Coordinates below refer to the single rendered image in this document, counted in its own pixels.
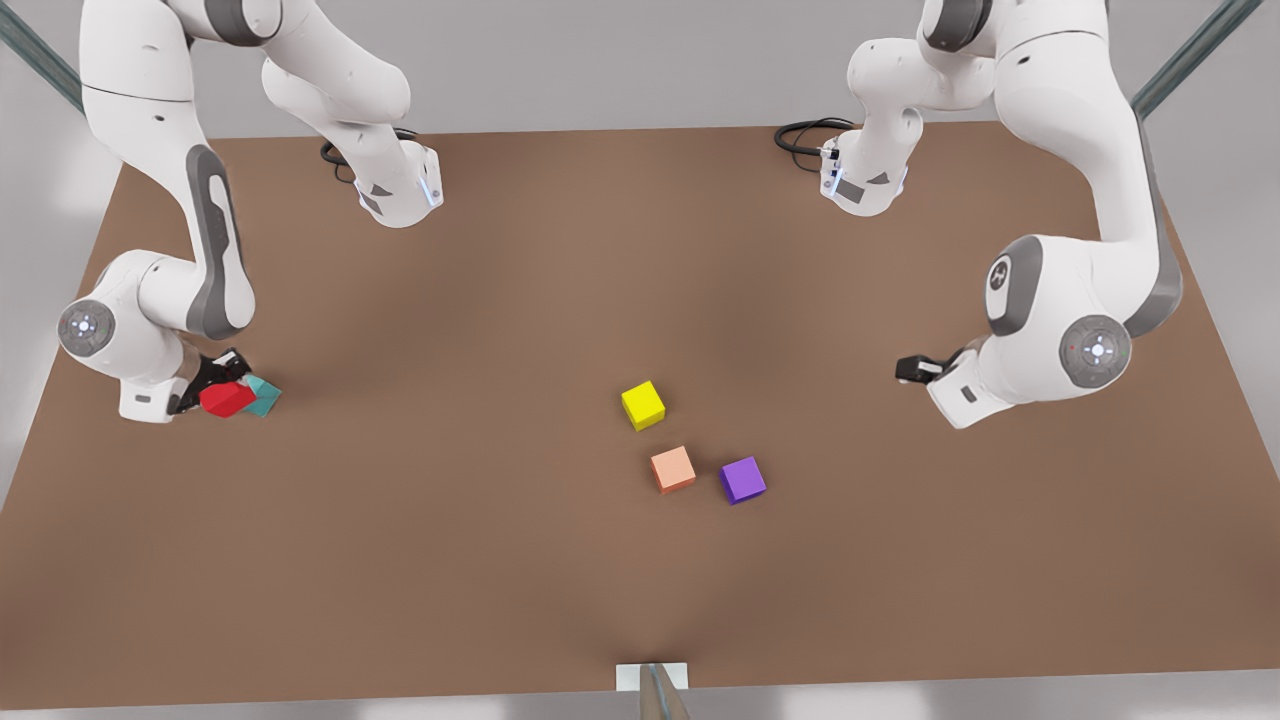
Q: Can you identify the red wooden cube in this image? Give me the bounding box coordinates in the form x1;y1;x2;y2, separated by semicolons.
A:
198;380;258;419

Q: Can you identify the purple wooden cube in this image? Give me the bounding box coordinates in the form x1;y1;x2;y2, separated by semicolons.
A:
719;456;768;506

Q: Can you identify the orange wooden cube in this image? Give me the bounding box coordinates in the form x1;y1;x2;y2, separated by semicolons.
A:
650;446;697;495

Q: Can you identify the yellow wooden cube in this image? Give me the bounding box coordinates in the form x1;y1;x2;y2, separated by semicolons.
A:
621;380;666;432

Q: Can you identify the black cable loop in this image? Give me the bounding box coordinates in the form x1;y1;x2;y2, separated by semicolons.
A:
320;127;420;185
774;118;858;173

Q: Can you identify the silver frame post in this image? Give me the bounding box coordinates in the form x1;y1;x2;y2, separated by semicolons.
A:
0;8;85;115
1132;0;1263;119
614;662;691;720

